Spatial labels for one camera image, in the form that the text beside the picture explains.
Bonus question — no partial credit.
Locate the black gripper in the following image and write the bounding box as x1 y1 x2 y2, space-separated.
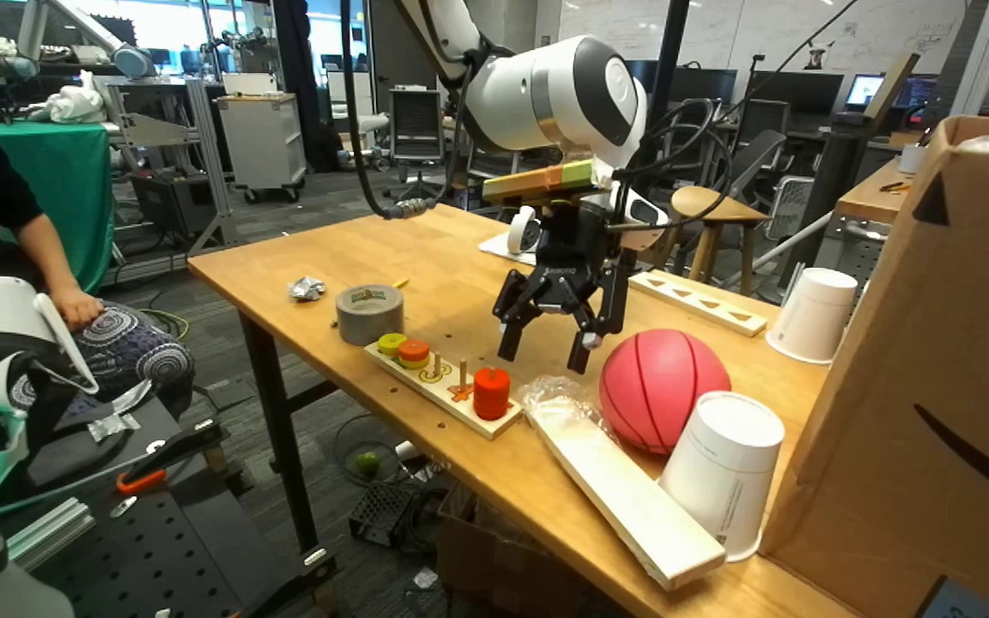
492 194 634 374

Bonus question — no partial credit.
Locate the red rubber basketball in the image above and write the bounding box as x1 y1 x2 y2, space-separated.
596 326 736 459

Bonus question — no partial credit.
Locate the person's forearm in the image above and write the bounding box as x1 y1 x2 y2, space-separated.
10 208 91 310

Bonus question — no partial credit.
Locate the crumpled foil ball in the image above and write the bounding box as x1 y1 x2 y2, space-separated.
288 272 329 306

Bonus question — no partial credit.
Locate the person's hand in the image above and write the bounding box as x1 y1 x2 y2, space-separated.
49 286 110 337

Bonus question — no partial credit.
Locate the clear plastic wrap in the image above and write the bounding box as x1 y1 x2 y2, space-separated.
523 374 603 429

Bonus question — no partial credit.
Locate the white mug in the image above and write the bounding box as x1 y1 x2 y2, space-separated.
506 201 546 260

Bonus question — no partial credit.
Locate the red stacking cylinder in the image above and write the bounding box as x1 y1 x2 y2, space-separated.
469 365 516 423

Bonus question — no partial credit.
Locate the wooden shape puzzle strip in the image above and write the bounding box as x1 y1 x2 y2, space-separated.
629 266 769 340

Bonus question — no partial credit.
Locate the plate with toy food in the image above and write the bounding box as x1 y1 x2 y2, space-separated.
360 337 524 444

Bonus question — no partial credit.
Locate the wooden stool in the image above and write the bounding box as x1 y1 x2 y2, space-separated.
669 181 771 286

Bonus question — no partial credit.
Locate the white wooden plank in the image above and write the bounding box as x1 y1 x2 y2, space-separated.
523 392 728 594

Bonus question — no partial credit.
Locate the white paper cup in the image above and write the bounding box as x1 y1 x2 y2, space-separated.
659 387 785 562
767 265 862 368

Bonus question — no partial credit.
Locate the black table leg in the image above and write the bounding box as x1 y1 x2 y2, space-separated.
234 311 336 575

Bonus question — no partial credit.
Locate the white rolling cart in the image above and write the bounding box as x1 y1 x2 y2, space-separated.
215 91 308 207

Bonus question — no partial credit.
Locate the large cardboard shipping box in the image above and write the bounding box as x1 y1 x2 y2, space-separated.
759 113 989 618

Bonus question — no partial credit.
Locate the person's patterned trouser leg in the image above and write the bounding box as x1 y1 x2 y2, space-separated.
67 301 199 417

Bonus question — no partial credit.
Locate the black pegboard table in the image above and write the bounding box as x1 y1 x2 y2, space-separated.
10 392 338 618

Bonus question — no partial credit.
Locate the green table cloth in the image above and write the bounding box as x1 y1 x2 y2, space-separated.
0 121 115 294

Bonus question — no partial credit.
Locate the white VR headset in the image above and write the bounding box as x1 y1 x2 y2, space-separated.
0 272 103 492

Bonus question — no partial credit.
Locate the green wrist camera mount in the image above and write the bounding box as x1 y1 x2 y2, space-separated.
479 155 613 208

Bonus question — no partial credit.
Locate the orange stacking ring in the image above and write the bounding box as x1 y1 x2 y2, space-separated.
391 337 432 371

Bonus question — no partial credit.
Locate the grey duct tape roll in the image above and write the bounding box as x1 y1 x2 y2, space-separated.
332 282 409 351

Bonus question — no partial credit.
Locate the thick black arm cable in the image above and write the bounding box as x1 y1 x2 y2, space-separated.
336 0 452 222

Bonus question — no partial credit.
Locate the black camera stand pole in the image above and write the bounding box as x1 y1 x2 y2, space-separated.
637 0 694 175

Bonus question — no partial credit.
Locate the orange-handled clamp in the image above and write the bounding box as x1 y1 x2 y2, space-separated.
113 462 171 499

